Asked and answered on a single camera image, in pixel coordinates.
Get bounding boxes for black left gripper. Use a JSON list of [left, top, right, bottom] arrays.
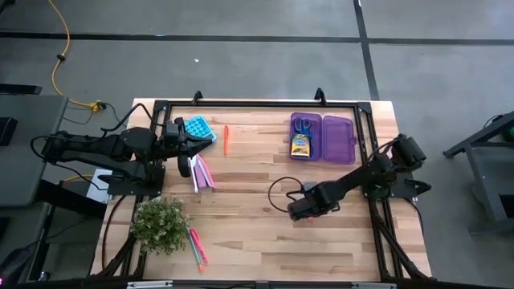
[[162, 116, 213, 178]]

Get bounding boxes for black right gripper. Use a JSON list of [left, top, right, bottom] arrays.
[[286, 182, 342, 222]]

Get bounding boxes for teal calculator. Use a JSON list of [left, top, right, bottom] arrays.
[[183, 116, 218, 145]]

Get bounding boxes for pink and white stapler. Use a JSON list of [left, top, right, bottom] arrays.
[[187, 153, 216, 194]]

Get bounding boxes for green yellow crayon box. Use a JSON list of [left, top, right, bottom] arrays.
[[290, 133, 312, 159]]

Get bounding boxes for purple plastic pencil case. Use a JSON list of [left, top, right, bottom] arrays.
[[289, 112, 358, 165]]

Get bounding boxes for blue handled scissors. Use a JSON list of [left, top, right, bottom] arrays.
[[293, 116, 314, 158]]

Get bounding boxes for small potted green plant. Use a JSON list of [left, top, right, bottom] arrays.
[[130, 196, 190, 257]]

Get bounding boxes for pink highlighter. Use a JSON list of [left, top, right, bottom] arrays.
[[190, 228, 210, 265]]

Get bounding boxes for green pencil orange tip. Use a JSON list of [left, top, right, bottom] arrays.
[[186, 226, 205, 275]]

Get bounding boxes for black metal stand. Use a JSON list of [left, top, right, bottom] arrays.
[[34, 179, 108, 278]]

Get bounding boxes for grey metal cart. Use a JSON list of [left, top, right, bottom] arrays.
[[443, 111, 514, 224]]

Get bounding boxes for grey side table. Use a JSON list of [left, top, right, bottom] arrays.
[[0, 94, 68, 209]]

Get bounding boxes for black flat bar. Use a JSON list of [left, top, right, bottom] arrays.
[[0, 83, 43, 96]]

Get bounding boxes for black rectangular device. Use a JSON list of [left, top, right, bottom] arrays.
[[0, 116, 19, 147]]

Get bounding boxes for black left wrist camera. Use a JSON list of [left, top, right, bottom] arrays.
[[165, 121, 182, 140]]

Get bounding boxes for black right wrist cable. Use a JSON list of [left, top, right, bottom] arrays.
[[267, 176, 307, 214]]

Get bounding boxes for black metal table frame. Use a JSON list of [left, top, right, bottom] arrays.
[[91, 87, 434, 282]]

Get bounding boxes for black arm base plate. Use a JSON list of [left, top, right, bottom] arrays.
[[363, 178, 433, 200], [97, 173, 166, 197]]

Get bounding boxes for silver metal bracket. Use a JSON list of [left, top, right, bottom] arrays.
[[127, 280, 173, 289], [351, 282, 398, 289]]

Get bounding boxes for yellow extension cable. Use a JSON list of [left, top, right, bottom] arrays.
[[47, 0, 106, 113]]

